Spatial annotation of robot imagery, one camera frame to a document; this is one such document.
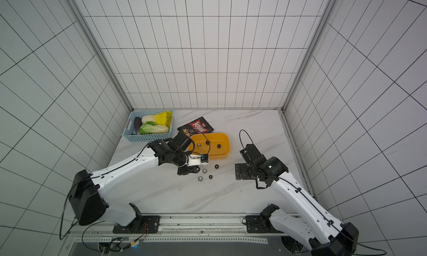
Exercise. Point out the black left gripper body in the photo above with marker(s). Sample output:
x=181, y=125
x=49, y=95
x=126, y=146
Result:
x=180, y=161

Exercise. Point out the yellow plastic storage box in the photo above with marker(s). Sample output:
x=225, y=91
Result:
x=209, y=143

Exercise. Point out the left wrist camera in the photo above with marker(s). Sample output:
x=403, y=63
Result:
x=198, y=160

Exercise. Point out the blue plastic basket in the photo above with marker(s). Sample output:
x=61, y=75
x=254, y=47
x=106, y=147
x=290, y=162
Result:
x=129, y=133

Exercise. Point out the purple toy eggplant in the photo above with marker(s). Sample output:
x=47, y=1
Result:
x=137, y=124

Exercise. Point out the green toy cabbage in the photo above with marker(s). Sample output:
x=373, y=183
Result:
x=152, y=128

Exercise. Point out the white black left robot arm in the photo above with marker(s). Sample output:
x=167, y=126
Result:
x=103, y=194

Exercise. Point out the yellow toy cabbage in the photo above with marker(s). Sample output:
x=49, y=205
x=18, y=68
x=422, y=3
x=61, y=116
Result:
x=163, y=118

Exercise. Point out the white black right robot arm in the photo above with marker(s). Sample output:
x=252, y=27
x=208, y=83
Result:
x=316, y=229

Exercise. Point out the aluminium mounting rail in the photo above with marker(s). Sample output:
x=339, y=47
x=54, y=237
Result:
x=192, y=235

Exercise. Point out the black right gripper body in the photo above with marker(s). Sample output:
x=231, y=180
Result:
x=243, y=171

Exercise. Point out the black red snack bag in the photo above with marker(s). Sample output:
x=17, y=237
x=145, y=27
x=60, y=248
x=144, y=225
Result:
x=197, y=126

